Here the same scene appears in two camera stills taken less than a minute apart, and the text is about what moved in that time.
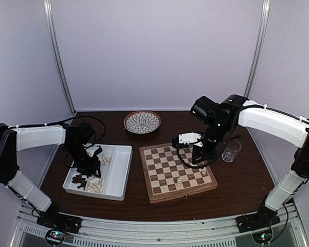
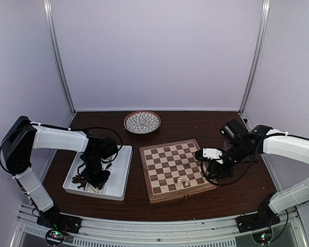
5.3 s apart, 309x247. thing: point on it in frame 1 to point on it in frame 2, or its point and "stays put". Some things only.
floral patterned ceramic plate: (142, 122) stays put
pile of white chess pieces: (97, 187) stays put
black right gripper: (207, 155) to (223, 172)
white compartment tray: (115, 161) stays put
